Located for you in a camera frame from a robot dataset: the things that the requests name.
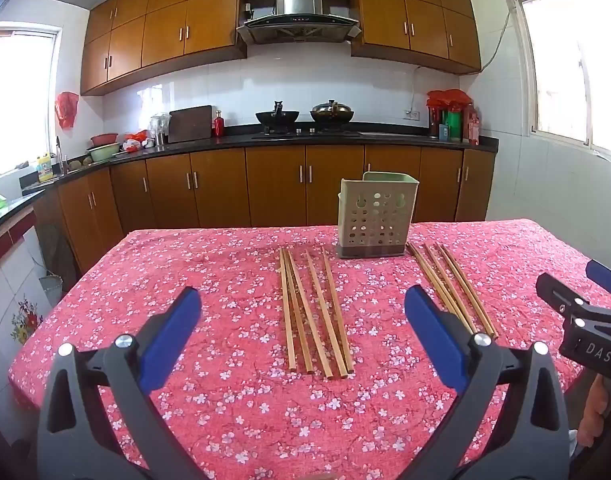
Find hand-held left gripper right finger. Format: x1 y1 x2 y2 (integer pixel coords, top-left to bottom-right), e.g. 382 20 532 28
403 285 571 480

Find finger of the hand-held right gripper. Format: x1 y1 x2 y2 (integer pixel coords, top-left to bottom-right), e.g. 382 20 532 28
585 259 611 306
535 272 591 323

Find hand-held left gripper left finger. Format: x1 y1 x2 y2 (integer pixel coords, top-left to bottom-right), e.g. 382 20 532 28
36 286 206 480

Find pale green perforated chopstick holder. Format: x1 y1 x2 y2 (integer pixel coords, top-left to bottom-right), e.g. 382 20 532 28
337 171 420 260

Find person's right hand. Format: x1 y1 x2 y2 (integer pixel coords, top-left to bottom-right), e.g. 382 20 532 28
578 374 609 450

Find red floral tablecloth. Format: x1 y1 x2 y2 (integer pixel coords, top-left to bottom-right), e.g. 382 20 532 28
8 219 611 480

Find wooden lower kitchen cabinets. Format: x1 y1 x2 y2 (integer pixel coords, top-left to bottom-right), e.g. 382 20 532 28
33 144 496 273

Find wooden kitchen cabinets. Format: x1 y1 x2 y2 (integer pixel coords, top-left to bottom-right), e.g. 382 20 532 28
80 0 482 97
33 144 496 273

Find large red oil bottle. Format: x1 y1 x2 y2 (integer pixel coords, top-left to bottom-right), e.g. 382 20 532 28
463 104 482 146

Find red white plastic bag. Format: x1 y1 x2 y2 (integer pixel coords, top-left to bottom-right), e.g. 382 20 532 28
122 130 151 153

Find black kitchen countertop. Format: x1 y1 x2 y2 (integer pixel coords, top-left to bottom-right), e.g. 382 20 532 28
0 124 500 241

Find glass jars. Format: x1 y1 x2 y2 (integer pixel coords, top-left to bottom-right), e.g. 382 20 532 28
150 113 172 146

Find dark wooden cutting board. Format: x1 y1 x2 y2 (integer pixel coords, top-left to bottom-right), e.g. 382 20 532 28
168 105 214 144

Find window beside bottles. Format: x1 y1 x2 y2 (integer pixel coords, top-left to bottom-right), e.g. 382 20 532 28
505 0 611 163

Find black gas stove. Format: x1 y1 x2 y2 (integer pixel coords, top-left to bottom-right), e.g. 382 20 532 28
250 127 362 140

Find black wok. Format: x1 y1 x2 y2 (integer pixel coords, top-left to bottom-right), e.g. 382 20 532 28
256 101 301 133

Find dark pot with lid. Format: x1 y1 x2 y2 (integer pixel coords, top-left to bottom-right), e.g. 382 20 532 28
309 100 355 125

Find hanging red plastic bag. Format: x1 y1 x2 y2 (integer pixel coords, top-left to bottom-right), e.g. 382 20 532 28
54 91 80 130

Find window beside sink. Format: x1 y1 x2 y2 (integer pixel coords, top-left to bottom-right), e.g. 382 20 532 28
0 22 61 186

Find wooden upper kitchen cabinets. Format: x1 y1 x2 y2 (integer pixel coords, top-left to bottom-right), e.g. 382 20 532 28
80 0 482 97

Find white wall cable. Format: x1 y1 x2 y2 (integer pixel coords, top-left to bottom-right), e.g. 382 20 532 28
478 0 517 72

